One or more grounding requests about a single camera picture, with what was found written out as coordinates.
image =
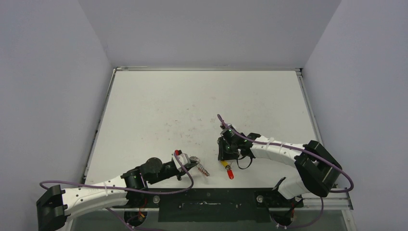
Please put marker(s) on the aluminium front rail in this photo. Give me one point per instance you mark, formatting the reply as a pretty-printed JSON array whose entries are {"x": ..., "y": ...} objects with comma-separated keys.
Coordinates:
[{"x": 334, "y": 201}]

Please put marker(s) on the red tagged key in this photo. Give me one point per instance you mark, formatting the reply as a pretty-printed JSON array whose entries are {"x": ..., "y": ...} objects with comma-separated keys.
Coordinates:
[{"x": 229, "y": 172}]

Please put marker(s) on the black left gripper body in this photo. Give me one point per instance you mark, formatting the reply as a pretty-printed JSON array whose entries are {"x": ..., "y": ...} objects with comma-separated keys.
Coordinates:
[{"x": 167, "y": 173}]

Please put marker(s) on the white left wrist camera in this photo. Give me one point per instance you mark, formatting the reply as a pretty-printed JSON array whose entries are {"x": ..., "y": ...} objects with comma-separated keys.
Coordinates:
[{"x": 180, "y": 158}]

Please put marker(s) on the yellow tagged key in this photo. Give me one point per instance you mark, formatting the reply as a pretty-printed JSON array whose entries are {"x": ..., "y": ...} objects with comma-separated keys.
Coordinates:
[{"x": 225, "y": 164}]

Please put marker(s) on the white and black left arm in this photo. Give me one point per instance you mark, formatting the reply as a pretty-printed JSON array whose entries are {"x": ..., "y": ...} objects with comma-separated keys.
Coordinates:
[{"x": 58, "y": 206}]

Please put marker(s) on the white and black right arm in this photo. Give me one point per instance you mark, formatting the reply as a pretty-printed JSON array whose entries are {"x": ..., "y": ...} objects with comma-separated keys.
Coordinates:
[{"x": 317, "y": 168}]

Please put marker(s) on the large keyring with red grip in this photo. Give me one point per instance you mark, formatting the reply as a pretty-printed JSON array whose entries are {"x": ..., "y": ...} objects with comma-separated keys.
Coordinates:
[{"x": 200, "y": 167}]

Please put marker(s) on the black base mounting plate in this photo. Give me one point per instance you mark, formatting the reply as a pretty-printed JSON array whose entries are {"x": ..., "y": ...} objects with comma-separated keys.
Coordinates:
[{"x": 218, "y": 205}]

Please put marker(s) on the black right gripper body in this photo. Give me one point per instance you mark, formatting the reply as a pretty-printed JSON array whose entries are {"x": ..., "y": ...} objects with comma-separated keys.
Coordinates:
[{"x": 222, "y": 152}]

